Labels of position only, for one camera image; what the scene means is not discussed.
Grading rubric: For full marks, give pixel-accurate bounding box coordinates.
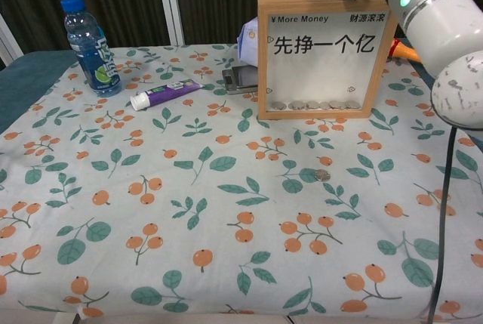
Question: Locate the grey pocket digital scale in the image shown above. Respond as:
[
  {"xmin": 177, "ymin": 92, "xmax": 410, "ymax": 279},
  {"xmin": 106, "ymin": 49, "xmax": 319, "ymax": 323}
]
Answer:
[{"xmin": 221, "ymin": 65, "xmax": 260, "ymax": 95}]

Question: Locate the blue drink bottle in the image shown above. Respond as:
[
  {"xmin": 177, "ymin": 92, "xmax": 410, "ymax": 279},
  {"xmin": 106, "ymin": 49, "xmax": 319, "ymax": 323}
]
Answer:
[{"xmin": 60, "ymin": 0, "xmax": 124, "ymax": 97}]

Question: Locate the floral tablecloth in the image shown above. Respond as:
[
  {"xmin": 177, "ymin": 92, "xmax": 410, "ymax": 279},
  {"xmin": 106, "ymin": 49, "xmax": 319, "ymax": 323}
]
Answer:
[{"xmin": 0, "ymin": 43, "xmax": 483, "ymax": 324}]

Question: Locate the yellow rubber chicken toy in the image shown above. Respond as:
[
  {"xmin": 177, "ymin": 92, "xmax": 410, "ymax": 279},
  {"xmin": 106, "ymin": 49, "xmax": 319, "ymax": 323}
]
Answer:
[{"xmin": 388, "ymin": 38, "xmax": 420, "ymax": 63}]

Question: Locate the purple toothpaste tube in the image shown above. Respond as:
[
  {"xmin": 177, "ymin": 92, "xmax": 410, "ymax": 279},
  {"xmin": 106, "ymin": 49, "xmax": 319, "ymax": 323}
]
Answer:
[{"xmin": 130, "ymin": 79, "xmax": 205, "ymax": 112}]

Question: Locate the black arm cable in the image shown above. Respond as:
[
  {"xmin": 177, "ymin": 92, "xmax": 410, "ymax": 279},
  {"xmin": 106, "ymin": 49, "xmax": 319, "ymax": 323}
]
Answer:
[{"xmin": 429, "ymin": 126, "xmax": 458, "ymax": 324}]

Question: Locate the wooden frame coin bank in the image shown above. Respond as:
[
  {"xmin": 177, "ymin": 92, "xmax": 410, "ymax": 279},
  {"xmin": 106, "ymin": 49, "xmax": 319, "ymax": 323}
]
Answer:
[{"xmin": 257, "ymin": 0, "xmax": 399, "ymax": 121}]

